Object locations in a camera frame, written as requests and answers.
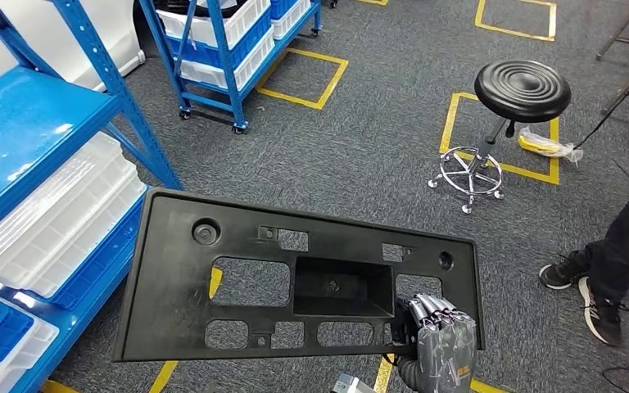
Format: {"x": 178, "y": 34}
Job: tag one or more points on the black plastic plate part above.
{"x": 173, "y": 304}

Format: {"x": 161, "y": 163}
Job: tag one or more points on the black round stool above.
{"x": 520, "y": 89}

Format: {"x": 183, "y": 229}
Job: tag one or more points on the small white plastic bin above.
{"x": 27, "y": 352}

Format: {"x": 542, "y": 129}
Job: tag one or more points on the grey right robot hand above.
{"x": 444, "y": 352}

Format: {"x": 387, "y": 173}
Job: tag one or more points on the large white plastic bin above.
{"x": 38, "y": 211}
{"x": 103, "y": 233}

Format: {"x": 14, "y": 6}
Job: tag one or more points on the blue wheeled shelf rack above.
{"x": 227, "y": 81}

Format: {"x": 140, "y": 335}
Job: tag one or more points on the blue metal shelf rack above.
{"x": 21, "y": 125}

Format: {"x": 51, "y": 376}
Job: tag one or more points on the white car with red stripe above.
{"x": 48, "y": 27}

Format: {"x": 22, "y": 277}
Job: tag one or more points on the blue plastic crate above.
{"x": 252, "y": 40}
{"x": 282, "y": 6}

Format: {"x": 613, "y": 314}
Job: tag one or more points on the clear plastic bag yellow item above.
{"x": 542, "y": 145}

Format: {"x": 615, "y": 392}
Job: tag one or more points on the yellow floor tape square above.
{"x": 214, "y": 282}
{"x": 384, "y": 374}

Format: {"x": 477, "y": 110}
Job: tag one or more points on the white plastic crate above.
{"x": 293, "y": 21}
{"x": 255, "y": 62}
{"x": 249, "y": 21}

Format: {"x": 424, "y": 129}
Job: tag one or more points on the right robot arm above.
{"x": 408, "y": 374}

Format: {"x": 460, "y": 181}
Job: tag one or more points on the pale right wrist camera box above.
{"x": 352, "y": 385}

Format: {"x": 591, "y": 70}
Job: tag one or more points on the dark metal frame legs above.
{"x": 620, "y": 30}

